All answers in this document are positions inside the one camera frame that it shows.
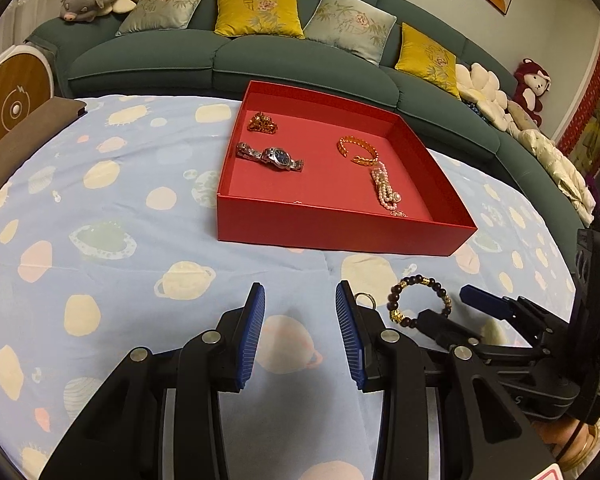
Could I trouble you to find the tan plush cushion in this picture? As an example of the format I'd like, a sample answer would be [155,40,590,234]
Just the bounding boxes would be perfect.
[507,99,539,132]

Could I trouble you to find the brown notebook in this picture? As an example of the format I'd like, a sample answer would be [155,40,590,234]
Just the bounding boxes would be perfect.
[0,98,89,191]

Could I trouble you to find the red monkey plush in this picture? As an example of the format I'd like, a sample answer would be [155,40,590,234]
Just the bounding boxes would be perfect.
[512,58,552,126]

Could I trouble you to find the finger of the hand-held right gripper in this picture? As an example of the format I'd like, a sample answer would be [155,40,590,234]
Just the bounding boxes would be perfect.
[459,283,577,347]
[417,308,532,367]

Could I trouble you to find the cream knotted cushion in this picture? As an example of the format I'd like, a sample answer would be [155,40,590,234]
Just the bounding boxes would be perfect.
[510,129,597,227]

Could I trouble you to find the red wall hanging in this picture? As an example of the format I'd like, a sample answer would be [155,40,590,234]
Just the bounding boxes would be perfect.
[559,24,600,183]

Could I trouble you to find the gold cuff bracelet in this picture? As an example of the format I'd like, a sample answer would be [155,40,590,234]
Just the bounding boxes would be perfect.
[337,134,381,167]

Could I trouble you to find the pearl bracelet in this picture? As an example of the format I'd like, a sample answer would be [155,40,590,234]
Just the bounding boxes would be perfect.
[371,162,404,211]

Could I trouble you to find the white round wooden-face device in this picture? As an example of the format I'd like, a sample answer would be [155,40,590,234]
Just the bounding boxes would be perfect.
[0,42,57,159]

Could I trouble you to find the yellow embroidered pillow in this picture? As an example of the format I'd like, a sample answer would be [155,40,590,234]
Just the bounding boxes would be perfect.
[213,0,306,40]
[394,22,457,99]

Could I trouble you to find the red cardboard box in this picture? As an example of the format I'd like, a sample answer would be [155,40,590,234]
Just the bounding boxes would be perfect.
[216,79,479,258]

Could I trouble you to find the blue planet print tablecloth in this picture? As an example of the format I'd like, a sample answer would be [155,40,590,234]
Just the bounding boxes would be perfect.
[0,93,589,480]

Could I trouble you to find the white flower cushion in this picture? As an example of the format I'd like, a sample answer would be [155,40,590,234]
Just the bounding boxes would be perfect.
[454,62,514,134]

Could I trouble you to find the gold link watch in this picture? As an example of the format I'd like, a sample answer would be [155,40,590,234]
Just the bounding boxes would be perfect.
[247,112,280,135]

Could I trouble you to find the person's right hand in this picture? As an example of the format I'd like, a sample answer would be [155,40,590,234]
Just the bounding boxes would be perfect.
[539,416,590,472]

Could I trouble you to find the green sofa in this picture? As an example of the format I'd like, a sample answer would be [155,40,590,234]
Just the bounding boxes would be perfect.
[26,0,595,242]

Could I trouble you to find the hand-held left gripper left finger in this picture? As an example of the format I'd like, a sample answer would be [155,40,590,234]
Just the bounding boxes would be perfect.
[40,282,266,480]

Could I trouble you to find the grey embroidered pillow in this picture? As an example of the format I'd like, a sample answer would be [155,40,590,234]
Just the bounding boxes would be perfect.
[115,0,215,37]
[303,0,398,66]

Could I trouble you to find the silver metal watch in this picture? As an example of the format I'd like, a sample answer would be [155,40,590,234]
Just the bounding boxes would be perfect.
[236,142,305,172]

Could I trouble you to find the black bead bracelet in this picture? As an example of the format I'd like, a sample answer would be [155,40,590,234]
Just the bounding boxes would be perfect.
[389,274,454,329]

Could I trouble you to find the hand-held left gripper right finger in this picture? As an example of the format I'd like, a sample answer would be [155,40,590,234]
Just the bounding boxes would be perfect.
[335,280,556,480]

